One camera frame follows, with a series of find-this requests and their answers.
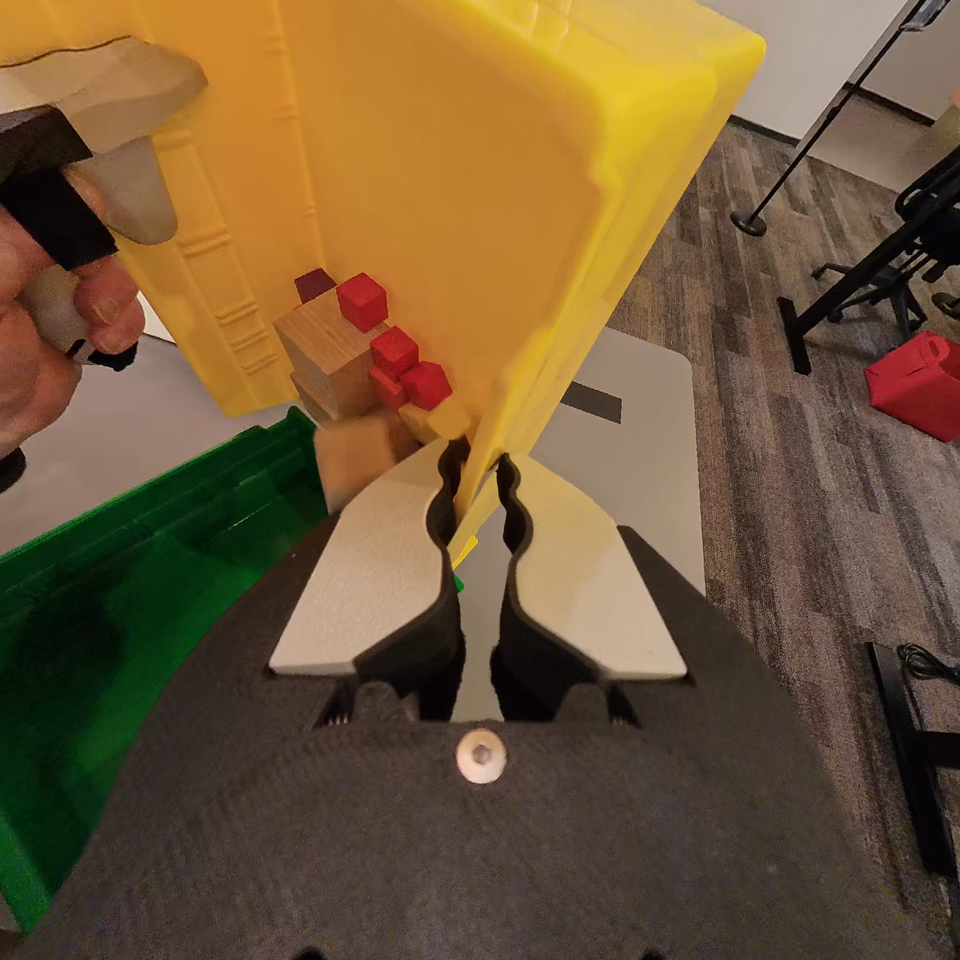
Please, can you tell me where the black office chair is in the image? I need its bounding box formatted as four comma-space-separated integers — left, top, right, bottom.
813, 258, 935, 339

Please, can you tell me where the black table leg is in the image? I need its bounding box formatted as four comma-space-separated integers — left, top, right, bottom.
870, 641, 960, 879

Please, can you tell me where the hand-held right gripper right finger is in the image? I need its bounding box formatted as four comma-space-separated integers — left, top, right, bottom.
491, 452, 690, 723

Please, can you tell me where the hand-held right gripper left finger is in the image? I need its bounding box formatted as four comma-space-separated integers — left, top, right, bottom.
268, 438, 465, 721

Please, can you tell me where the yellow plastic box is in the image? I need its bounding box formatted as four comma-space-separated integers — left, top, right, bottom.
0, 0, 768, 564

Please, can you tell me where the person's left hand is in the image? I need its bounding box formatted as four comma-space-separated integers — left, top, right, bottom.
0, 165, 147, 459

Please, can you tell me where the green plastic box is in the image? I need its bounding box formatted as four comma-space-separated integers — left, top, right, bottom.
0, 405, 331, 935

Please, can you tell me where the black sign stand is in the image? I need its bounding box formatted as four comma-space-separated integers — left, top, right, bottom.
731, 0, 946, 237

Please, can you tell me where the black cable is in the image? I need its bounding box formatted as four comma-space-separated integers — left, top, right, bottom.
896, 643, 960, 684

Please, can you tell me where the black tape strip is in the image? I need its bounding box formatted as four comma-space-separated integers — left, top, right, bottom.
562, 381, 624, 425

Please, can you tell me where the red bag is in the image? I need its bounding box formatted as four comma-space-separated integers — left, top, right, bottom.
864, 330, 960, 444

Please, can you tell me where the black desk frame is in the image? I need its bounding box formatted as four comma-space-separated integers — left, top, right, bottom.
776, 161, 960, 376

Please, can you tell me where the pile of wooden cubes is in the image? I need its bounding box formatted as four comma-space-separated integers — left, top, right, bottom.
273, 268, 474, 515

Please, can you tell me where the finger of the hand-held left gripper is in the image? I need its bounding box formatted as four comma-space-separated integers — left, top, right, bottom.
0, 37, 209, 246

